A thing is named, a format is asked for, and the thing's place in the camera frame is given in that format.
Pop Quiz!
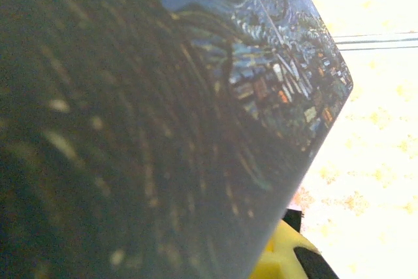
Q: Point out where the starry night painting tin box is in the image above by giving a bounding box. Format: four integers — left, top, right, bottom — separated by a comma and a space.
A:
0, 0, 355, 279

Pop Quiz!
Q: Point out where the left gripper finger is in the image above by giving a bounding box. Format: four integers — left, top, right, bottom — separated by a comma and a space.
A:
249, 221, 340, 279

